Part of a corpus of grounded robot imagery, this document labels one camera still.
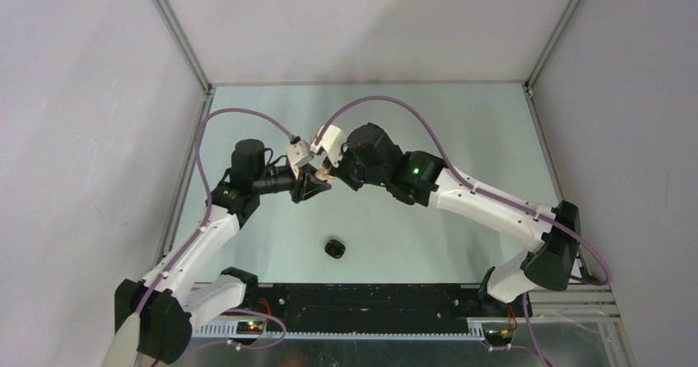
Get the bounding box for left controller board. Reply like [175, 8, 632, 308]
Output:
[235, 321, 267, 336]

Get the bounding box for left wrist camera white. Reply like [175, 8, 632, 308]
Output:
[286, 136, 315, 179]

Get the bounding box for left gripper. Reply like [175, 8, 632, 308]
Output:
[253, 163, 331, 204]

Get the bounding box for beige earbud charging case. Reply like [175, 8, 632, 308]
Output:
[314, 166, 335, 184]

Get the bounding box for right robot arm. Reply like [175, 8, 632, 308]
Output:
[315, 123, 579, 316]

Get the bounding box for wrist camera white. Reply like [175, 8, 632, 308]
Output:
[309, 125, 347, 168]
[286, 136, 315, 179]

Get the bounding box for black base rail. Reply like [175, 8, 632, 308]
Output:
[240, 283, 516, 335]

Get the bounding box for black earbud charging case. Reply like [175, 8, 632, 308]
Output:
[323, 239, 347, 259]

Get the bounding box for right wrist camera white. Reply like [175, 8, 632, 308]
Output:
[309, 125, 347, 168]

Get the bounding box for right controller board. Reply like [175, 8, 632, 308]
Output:
[482, 329, 515, 351]

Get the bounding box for controller board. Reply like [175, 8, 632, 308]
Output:
[482, 329, 515, 351]
[235, 321, 267, 336]

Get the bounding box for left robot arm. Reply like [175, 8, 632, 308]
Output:
[102, 137, 330, 366]

